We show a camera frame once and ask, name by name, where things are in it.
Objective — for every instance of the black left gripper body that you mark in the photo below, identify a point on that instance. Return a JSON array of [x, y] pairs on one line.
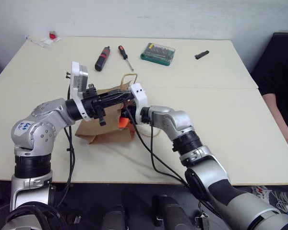
[[92, 105]]

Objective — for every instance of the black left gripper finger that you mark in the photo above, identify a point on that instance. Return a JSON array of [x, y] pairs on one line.
[[115, 94], [117, 100]]

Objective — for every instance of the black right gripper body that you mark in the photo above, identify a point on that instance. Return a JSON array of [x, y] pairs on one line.
[[131, 112]]

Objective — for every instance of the orange plush toy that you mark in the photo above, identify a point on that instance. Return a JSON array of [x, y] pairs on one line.
[[123, 122]]

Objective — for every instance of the brown paper bag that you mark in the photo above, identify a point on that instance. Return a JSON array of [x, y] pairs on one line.
[[105, 129]]

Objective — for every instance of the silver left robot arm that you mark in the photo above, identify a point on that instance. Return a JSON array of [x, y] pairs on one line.
[[45, 115]]

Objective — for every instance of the person's bare forearm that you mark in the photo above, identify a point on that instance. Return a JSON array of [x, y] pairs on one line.
[[277, 115]]

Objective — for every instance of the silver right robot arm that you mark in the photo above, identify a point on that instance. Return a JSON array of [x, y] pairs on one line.
[[206, 163]]

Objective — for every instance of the plastic bag with red item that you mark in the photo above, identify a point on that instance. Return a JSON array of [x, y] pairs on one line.
[[36, 43]]

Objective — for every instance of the black red electric screwdriver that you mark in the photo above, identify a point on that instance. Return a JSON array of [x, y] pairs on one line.
[[101, 59]]

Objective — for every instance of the small black screws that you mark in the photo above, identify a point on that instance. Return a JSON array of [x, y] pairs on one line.
[[67, 74]]

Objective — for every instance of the green screwdriver bit case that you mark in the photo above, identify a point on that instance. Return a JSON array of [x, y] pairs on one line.
[[158, 54]]

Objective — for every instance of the red white plastic packet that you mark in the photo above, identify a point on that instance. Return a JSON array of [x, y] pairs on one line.
[[52, 37]]

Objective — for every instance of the small black bar part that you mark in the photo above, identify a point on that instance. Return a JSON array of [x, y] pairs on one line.
[[201, 54]]

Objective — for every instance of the dark rounded shape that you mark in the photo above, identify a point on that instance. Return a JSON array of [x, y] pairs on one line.
[[115, 216], [170, 213]]

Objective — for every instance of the person in black shirt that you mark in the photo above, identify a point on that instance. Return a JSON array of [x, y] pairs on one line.
[[278, 72]]

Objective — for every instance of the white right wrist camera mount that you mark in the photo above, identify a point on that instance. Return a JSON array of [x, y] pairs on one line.
[[139, 94]]

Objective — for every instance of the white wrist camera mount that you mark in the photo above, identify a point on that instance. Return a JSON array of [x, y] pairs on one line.
[[75, 72], [139, 94]]

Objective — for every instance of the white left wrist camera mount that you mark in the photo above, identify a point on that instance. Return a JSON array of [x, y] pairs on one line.
[[75, 72]]

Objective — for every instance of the metal connector bracket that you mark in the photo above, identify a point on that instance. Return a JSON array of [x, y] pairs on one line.
[[202, 220]]

